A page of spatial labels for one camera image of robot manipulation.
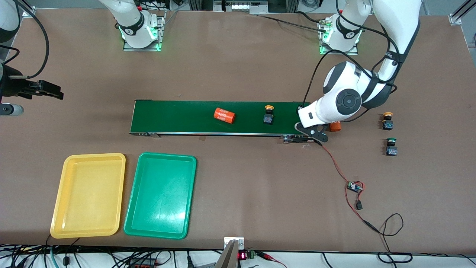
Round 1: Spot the green belt conveyor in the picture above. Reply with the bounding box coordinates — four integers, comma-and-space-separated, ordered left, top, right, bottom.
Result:
129, 99, 315, 144

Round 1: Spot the red clip lead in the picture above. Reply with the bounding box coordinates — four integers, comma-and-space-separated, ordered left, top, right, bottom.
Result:
257, 252, 287, 268

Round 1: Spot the thin black looped cable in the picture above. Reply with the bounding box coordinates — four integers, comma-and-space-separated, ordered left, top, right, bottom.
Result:
377, 213, 413, 263

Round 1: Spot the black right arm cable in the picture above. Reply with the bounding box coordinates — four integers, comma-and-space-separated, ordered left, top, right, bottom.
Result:
0, 0, 49, 79

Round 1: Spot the aluminium frame structure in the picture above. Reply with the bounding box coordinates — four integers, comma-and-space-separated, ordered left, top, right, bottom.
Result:
188, 0, 302, 15

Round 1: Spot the green plastic tray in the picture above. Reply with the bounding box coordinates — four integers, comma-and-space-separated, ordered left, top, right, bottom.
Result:
123, 152, 197, 240

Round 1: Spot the red and black wire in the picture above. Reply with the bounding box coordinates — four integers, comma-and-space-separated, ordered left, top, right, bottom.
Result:
320, 143, 380, 234

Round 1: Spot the white light unit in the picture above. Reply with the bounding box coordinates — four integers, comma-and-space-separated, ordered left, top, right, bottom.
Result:
222, 0, 261, 12

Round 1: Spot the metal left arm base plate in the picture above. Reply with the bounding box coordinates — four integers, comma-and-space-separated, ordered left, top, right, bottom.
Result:
319, 18, 359, 55

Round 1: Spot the yellow plastic tray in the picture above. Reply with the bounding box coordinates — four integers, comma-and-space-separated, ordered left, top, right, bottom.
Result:
50, 153, 126, 239

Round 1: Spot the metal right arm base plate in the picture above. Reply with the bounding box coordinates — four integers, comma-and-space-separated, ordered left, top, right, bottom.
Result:
123, 10, 166, 52

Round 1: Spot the grey camera mount bar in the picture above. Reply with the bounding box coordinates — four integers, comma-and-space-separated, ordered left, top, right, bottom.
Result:
215, 239, 239, 268

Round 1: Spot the orange and black power strip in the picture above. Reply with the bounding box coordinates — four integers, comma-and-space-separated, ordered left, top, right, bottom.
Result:
128, 258, 158, 268

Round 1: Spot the aluminium corner profile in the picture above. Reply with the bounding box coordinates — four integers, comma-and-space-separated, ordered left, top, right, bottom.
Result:
19, 0, 36, 17
449, 0, 476, 25

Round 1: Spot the black cable on table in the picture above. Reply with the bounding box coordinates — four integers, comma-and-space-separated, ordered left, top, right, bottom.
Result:
257, 11, 329, 34

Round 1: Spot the small metal bracket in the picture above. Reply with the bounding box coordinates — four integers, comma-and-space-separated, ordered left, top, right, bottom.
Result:
224, 237, 245, 250

